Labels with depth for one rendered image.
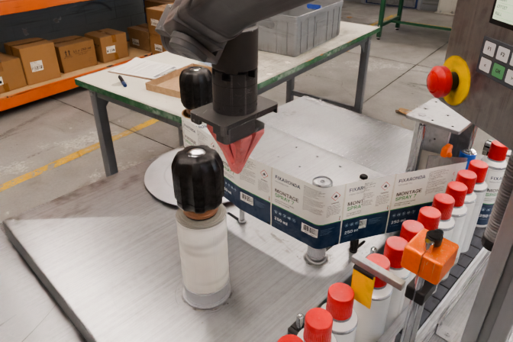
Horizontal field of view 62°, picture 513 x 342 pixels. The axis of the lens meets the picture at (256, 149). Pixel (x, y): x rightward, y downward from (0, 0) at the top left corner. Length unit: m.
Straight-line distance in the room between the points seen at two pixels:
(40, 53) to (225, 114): 3.76
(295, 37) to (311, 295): 1.75
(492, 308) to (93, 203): 0.87
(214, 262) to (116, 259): 0.27
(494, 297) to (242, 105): 0.38
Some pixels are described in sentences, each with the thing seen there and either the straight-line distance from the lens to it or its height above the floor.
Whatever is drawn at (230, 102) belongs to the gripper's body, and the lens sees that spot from 0.53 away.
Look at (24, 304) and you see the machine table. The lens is 1.01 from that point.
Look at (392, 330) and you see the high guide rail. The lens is 0.72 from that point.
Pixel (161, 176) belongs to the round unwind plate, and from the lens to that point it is 1.16.
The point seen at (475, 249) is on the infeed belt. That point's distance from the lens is 1.04.
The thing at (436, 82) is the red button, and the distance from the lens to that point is 0.55.
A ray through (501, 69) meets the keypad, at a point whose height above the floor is 1.36.
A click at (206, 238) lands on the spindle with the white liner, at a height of 1.04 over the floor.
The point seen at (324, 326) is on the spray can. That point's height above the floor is 1.08.
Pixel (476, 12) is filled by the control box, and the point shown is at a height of 1.41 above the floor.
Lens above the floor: 1.50
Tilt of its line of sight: 29 degrees down
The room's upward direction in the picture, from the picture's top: straight up
